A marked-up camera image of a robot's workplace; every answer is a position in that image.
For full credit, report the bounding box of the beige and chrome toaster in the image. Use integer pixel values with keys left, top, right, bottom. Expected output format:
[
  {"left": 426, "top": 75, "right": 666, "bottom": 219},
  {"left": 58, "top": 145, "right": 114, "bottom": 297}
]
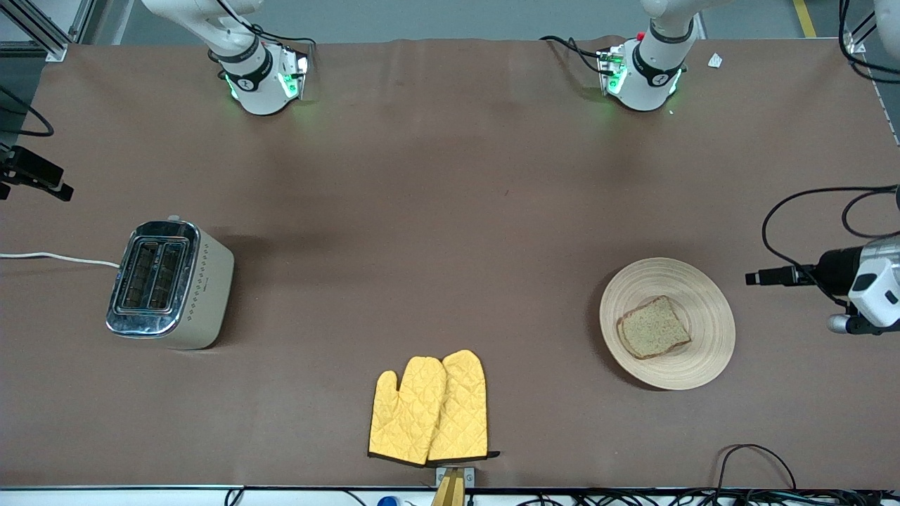
[{"left": 105, "top": 214, "right": 236, "bottom": 351}]

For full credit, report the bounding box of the brown bread slice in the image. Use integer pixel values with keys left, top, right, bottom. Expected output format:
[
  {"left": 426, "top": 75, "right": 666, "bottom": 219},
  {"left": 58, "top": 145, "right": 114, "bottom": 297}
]
[{"left": 617, "top": 295, "right": 693, "bottom": 361}]

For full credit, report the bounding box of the aluminium frame profile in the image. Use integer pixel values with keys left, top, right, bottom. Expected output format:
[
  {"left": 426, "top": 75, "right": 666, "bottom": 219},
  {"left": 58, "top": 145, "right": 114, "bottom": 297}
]
[{"left": 0, "top": 0, "right": 96, "bottom": 63}]

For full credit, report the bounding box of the black left arm base cable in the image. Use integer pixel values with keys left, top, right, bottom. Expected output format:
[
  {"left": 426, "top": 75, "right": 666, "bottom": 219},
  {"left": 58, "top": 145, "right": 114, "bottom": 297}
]
[{"left": 539, "top": 35, "right": 608, "bottom": 75}]

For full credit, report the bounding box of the grey metal bracket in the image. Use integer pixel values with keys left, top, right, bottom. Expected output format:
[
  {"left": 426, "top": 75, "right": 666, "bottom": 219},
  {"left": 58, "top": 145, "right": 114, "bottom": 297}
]
[{"left": 435, "top": 466, "right": 477, "bottom": 506}]

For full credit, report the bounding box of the black arm base cable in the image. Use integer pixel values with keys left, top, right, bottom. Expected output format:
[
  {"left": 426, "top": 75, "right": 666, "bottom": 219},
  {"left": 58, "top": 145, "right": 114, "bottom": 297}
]
[
  {"left": 217, "top": 0, "right": 317, "bottom": 47},
  {"left": 539, "top": 35, "right": 608, "bottom": 75}
]

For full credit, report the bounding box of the yellow quilted oven mitt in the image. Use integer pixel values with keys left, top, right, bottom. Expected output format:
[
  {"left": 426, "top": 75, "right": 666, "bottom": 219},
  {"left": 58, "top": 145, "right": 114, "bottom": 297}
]
[
  {"left": 368, "top": 356, "right": 449, "bottom": 467},
  {"left": 427, "top": 349, "right": 501, "bottom": 463}
]

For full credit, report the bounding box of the round wooden plate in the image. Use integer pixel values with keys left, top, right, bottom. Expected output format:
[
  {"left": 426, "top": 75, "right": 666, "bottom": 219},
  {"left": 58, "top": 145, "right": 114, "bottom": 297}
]
[{"left": 599, "top": 257, "right": 737, "bottom": 391}]

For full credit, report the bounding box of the black right arm base cable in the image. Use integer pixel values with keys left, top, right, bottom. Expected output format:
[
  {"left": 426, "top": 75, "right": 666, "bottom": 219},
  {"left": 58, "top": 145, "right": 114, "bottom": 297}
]
[{"left": 217, "top": 0, "right": 317, "bottom": 47}]

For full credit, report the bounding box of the yellow floor tape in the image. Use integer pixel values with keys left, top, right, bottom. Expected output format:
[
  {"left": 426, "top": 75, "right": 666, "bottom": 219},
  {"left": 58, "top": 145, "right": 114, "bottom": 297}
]
[{"left": 792, "top": 0, "right": 818, "bottom": 39}]

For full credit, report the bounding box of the white toaster power cord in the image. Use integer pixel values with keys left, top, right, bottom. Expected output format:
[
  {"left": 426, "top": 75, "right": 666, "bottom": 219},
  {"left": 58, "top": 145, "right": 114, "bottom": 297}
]
[{"left": 0, "top": 251, "right": 122, "bottom": 270}]

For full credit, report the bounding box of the looped black cable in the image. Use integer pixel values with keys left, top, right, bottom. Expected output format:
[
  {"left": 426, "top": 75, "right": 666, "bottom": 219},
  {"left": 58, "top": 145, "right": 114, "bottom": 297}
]
[{"left": 716, "top": 443, "right": 799, "bottom": 493}]

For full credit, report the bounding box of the brown table cover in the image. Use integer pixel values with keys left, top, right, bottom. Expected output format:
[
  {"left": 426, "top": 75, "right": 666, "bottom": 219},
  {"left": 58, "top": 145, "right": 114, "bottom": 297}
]
[{"left": 0, "top": 37, "right": 900, "bottom": 491}]

